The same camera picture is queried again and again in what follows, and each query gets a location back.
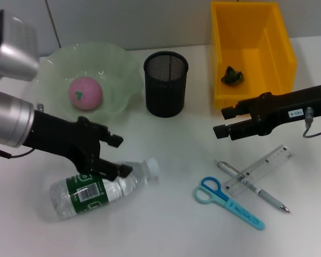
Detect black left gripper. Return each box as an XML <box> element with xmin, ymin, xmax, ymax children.
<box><xmin>24</xmin><ymin>116</ymin><xmax>134</xmax><ymax>182</ymax></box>

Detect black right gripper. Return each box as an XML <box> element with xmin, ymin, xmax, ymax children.
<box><xmin>212</xmin><ymin>85</ymin><xmax>321</xmax><ymax>141</ymax></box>

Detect green plastic wrapper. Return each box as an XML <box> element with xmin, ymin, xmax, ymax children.
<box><xmin>220</xmin><ymin>64</ymin><xmax>246</xmax><ymax>86</ymax></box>

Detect clear green-label water bottle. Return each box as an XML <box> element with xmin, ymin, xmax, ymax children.
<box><xmin>48</xmin><ymin>157</ymin><xmax>161</xmax><ymax>221</ymax></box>

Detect pink peach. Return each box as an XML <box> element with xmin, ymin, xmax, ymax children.
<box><xmin>68</xmin><ymin>77</ymin><xmax>104</xmax><ymax>111</ymax></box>

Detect transparent plastic ruler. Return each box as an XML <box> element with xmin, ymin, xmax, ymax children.
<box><xmin>224</xmin><ymin>144</ymin><xmax>295</xmax><ymax>198</ymax></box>

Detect black mesh pen cup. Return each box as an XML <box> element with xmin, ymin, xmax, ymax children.
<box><xmin>143</xmin><ymin>50</ymin><xmax>189</xmax><ymax>118</ymax></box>

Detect green glass fruit plate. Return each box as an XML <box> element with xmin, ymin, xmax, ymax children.
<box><xmin>33</xmin><ymin>40</ymin><xmax>144</xmax><ymax>123</ymax></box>

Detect blue scissors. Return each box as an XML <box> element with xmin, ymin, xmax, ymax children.
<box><xmin>194</xmin><ymin>176</ymin><xmax>265</xmax><ymax>231</ymax></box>

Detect grey ballpoint pen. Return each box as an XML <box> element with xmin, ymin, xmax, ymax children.
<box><xmin>213</xmin><ymin>159</ymin><xmax>291</xmax><ymax>214</ymax></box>

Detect yellow plastic bin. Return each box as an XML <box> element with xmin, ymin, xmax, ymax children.
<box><xmin>210</xmin><ymin>1</ymin><xmax>297</xmax><ymax>110</ymax></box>

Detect right gripper cable with plug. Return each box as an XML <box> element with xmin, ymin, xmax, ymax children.
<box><xmin>302</xmin><ymin>106</ymin><xmax>321</xmax><ymax>139</ymax></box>

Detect gripper cable with plug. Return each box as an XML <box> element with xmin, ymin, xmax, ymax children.
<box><xmin>0</xmin><ymin>103</ymin><xmax>45</xmax><ymax>159</ymax></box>
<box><xmin>302</xmin><ymin>106</ymin><xmax>321</xmax><ymax>139</ymax></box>

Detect left gripper cable with plug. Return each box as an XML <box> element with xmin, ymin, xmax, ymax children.
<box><xmin>0</xmin><ymin>103</ymin><xmax>45</xmax><ymax>159</ymax></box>

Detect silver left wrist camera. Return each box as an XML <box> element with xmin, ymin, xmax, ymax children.
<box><xmin>0</xmin><ymin>10</ymin><xmax>41</xmax><ymax>82</ymax></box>

